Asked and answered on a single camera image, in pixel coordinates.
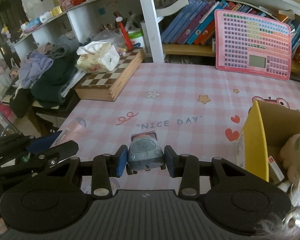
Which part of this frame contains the green lidded white jar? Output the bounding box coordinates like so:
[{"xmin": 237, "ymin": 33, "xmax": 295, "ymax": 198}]
[{"xmin": 128, "ymin": 28, "xmax": 145, "ymax": 48}]

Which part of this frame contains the red pen with white cap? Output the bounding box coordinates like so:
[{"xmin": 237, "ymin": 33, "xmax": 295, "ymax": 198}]
[{"xmin": 114, "ymin": 12, "xmax": 133, "ymax": 50}]

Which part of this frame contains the wooden chess board box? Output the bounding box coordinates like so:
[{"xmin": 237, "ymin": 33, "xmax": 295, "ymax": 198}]
[{"xmin": 75, "ymin": 48, "xmax": 145, "ymax": 101}]

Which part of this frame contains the floral tissue pack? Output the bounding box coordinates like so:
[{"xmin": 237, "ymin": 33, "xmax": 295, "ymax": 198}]
[{"xmin": 76, "ymin": 41, "xmax": 120, "ymax": 74}]

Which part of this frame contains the white bookshelf unit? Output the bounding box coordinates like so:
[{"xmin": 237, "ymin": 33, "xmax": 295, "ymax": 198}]
[{"xmin": 12, "ymin": 0, "xmax": 300, "ymax": 65}]

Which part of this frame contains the yellow cardboard box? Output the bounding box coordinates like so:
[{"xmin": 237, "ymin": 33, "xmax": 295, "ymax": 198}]
[{"xmin": 236, "ymin": 100, "xmax": 300, "ymax": 181}]

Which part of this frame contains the grey toy car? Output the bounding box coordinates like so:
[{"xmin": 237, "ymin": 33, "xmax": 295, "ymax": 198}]
[{"xmin": 126, "ymin": 131, "xmax": 166, "ymax": 175}]

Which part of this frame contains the pink plush pig toy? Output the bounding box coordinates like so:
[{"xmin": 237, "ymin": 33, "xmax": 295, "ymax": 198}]
[{"xmin": 279, "ymin": 134, "xmax": 300, "ymax": 185}]

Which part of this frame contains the pink checkered table mat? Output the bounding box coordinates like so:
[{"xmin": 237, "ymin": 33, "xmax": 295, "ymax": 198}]
[{"xmin": 57, "ymin": 62, "xmax": 300, "ymax": 196}]

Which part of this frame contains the pink tube with barcode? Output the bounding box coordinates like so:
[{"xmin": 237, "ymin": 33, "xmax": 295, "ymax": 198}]
[{"xmin": 51, "ymin": 117, "xmax": 87, "ymax": 148}]

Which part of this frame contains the pink keyboard learning toy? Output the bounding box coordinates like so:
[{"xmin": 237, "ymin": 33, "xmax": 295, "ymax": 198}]
[{"xmin": 215, "ymin": 9, "xmax": 292, "ymax": 81}]

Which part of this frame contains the pile of clothes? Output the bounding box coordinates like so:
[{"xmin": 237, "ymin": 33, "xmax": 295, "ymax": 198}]
[{"xmin": 9, "ymin": 35, "xmax": 81, "ymax": 118}]

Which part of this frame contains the row of blue books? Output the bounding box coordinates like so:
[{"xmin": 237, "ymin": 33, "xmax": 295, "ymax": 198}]
[{"xmin": 160, "ymin": 0, "xmax": 239, "ymax": 46}]

